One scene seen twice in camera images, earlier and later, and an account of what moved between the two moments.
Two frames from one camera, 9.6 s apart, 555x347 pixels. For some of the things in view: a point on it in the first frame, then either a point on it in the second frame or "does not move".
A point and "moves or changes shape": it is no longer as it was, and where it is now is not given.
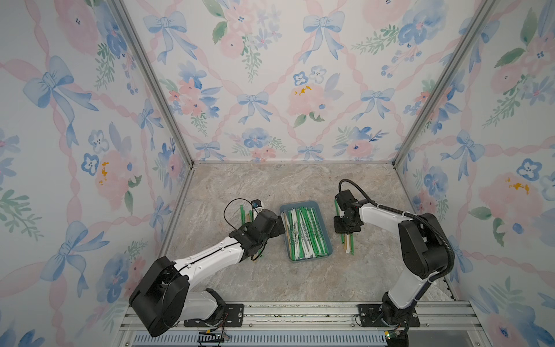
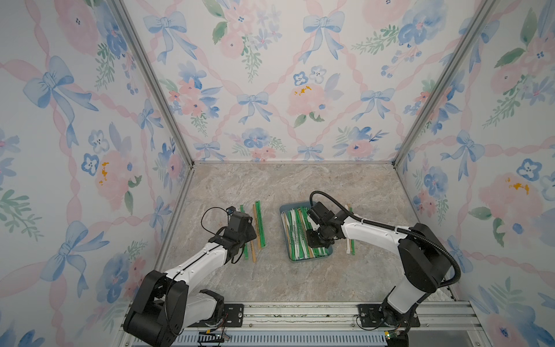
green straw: [315, 233] moves or changes shape
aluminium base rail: [308, 324] does not move
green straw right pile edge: [352, 238] does not move
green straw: [292, 239] does not move
